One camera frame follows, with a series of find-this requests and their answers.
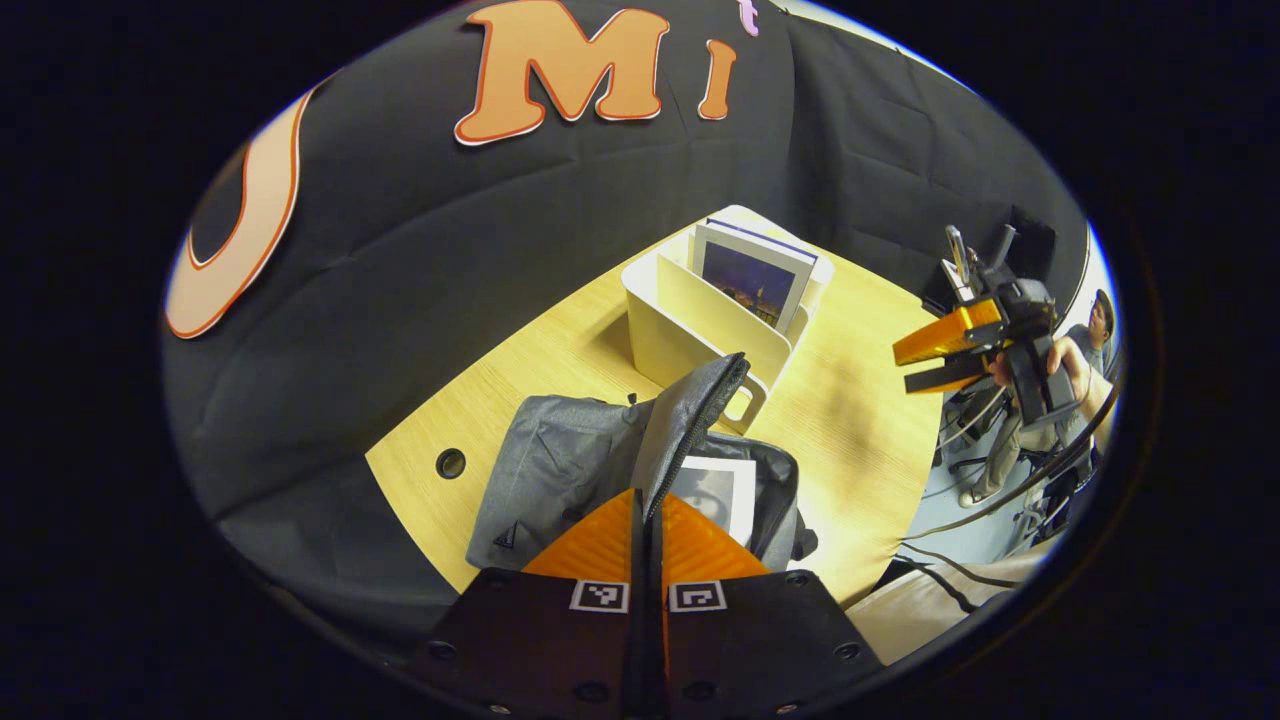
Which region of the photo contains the cream plastic bookshelf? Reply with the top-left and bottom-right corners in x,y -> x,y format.
620,205 -> 836,436

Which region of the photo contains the night city cover book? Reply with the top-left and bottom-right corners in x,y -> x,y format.
692,218 -> 819,336

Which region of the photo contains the grey schoolbag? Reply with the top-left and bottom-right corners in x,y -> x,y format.
465,352 -> 819,581

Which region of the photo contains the portrait cover book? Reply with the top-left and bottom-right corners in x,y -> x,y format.
668,455 -> 758,549

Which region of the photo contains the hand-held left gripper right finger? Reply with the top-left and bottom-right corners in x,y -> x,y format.
650,492 -> 886,719

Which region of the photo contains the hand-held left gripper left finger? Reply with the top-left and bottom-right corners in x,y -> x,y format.
405,488 -> 651,720

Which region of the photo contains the black cable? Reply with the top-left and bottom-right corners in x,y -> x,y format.
900,385 -> 1116,543
893,553 -> 1016,613

